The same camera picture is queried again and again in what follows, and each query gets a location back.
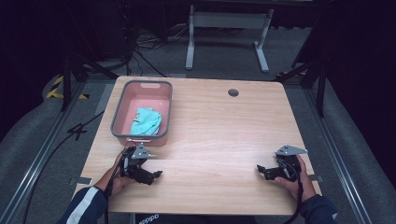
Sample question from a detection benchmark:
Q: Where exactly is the white metal desk frame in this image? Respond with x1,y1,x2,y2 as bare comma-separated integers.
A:
185,4,276,75

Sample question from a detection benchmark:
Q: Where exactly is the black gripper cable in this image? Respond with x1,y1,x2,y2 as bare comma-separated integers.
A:
104,155,127,224
281,158,304,224

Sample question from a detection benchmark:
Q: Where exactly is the metal floor rail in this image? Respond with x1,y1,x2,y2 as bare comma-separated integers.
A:
302,88,374,224
0,81,89,224

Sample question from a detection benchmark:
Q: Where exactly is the person's left hand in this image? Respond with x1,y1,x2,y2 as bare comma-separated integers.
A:
93,152,134,198

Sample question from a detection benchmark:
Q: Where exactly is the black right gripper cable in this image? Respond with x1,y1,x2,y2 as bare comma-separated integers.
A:
281,158,304,224

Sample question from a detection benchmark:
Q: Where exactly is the teal cloth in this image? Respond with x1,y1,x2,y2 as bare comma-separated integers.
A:
129,106,163,137

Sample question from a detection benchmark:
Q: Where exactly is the person's dark printed clothing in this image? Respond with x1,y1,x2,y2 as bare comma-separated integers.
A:
134,213,258,224

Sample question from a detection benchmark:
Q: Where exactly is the black floor cable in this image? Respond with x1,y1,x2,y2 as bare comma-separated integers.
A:
21,110,106,224

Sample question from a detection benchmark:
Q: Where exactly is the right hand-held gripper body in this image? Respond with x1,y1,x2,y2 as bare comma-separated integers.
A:
266,144,309,182

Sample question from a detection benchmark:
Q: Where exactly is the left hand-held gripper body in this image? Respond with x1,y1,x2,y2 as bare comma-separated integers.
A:
120,142,156,182

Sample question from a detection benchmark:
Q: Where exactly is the person's right hand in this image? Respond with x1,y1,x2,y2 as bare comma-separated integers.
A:
274,154,318,203

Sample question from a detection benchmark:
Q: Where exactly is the tangle of black cables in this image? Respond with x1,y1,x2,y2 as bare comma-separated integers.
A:
125,22,190,78

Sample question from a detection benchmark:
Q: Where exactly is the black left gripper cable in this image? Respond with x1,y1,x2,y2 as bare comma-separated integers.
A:
104,155,127,224

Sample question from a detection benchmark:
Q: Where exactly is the pink basket with grey rim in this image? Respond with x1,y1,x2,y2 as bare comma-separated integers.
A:
109,79,174,147

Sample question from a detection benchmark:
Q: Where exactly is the black metal stand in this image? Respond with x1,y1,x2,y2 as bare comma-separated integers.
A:
60,50,120,113
275,59,329,119

